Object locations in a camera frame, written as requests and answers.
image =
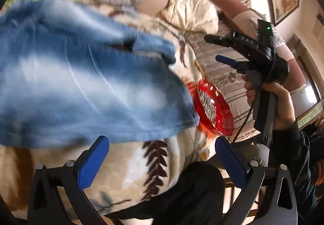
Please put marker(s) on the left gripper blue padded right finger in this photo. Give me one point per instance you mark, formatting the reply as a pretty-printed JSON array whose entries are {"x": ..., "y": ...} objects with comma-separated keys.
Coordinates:
[{"x": 233, "y": 161}]

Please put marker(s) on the blue denim jeans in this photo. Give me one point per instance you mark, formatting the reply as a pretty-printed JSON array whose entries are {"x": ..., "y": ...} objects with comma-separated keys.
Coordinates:
[{"x": 70, "y": 74}]

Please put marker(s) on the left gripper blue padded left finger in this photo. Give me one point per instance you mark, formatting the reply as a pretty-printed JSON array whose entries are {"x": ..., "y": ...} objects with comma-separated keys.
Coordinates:
[{"x": 90, "y": 161}]

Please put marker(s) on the cream leaf-print blanket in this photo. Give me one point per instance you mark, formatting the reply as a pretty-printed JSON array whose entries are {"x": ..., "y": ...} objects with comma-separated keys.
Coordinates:
[{"x": 133, "y": 171}]

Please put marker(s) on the red plastic bowl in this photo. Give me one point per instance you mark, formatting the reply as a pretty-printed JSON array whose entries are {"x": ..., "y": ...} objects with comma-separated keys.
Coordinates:
[{"x": 212, "y": 108}]

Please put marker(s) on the striped beige bedsheet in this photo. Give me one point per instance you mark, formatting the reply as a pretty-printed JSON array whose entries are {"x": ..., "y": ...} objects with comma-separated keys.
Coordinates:
[{"x": 226, "y": 79}]

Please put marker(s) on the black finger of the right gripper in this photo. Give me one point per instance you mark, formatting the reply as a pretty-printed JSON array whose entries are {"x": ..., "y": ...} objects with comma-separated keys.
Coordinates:
[{"x": 225, "y": 41}]

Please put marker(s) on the black sleeve right forearm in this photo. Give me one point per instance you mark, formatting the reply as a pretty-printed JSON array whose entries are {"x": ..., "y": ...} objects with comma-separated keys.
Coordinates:
[{"x": 302, "y": 152}]

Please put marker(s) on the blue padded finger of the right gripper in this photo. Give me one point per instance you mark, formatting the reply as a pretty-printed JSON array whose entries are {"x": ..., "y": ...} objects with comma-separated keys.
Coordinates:
[{"x": 225, "y": 60}]

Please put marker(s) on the brown padded headboard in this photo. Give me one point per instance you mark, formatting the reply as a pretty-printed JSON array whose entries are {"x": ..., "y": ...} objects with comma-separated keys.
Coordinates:
[{"x": 265, "y": 37}]

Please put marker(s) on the cream crumpled cloth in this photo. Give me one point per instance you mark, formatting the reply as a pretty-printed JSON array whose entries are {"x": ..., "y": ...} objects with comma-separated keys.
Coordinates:
[{"x": 192, "y": 15}]

